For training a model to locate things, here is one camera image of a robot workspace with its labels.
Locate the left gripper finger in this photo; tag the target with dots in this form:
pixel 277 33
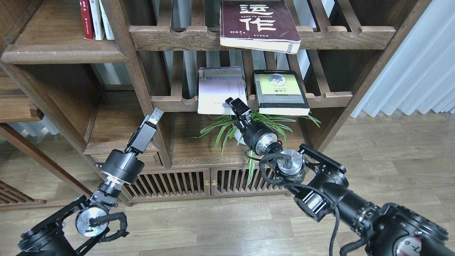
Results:
pixel 155 116

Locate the white plant pot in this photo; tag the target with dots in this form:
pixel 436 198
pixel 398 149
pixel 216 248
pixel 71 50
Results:
pixel 239 137

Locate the green spider plant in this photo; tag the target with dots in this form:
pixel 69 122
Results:
pixel 228 130

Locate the dark wooden bookshelf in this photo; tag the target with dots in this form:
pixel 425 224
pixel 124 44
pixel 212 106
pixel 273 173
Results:
pixel 97 92

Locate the red upright book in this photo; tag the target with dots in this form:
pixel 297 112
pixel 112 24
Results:
pixel 86 19

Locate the dark red book chinese title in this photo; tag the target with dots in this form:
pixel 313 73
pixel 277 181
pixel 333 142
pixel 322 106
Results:
pixel 258 24

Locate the white lavender paperback book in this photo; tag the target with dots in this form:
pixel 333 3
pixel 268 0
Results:
pixel 218 84

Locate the white upright book right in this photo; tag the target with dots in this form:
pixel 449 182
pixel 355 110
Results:
pixel 107 28

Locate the white curtain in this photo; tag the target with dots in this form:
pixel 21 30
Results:
pixel 420 77

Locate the black book yellow-green cover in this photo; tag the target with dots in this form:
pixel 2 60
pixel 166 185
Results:
pixel 279 92

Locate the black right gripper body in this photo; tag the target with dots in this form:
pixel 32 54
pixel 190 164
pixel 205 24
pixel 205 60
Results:
pixel 257 135

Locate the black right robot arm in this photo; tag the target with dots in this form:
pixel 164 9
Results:
pixel 320 187

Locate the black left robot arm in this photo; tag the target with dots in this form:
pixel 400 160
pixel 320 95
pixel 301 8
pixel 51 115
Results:
pixel 93 218

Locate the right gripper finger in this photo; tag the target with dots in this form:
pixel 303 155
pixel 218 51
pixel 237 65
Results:
pixel 229 106
pixel 241 106

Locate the white upright book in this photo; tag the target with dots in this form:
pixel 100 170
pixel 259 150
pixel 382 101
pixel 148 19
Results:
pixel 98 27
pixel 107 28

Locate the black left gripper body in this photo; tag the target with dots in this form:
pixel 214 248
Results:
pixel 123 167

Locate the wooden side furniture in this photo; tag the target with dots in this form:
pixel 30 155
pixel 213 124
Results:
pixel 41 171

